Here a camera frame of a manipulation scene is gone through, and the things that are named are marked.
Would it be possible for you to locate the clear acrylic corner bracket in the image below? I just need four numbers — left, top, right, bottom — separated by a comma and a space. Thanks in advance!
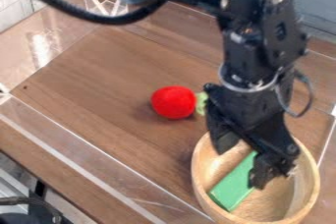
84, 0, 128, 17

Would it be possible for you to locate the clear acrylic front wall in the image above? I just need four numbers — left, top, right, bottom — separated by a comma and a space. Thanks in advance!
0, 94, 213, 224

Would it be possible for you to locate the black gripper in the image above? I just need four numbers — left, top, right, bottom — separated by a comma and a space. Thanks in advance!
201, 70, 303, 191

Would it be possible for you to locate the red plush tomato toy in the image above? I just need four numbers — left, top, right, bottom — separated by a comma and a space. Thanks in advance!
151, 85, 209, 120

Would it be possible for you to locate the black clamp with cable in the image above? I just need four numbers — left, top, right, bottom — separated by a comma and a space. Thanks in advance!
0, 195, 73, 224

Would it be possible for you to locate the brown wooden bowl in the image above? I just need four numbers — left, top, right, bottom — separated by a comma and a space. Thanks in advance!
191, 134, 320, 224

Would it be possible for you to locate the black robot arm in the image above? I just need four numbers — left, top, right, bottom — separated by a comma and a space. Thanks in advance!
123, 0, 308, 189

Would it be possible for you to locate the green rectangular block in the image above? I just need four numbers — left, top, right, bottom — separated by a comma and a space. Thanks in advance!
208, 151, 257, 212

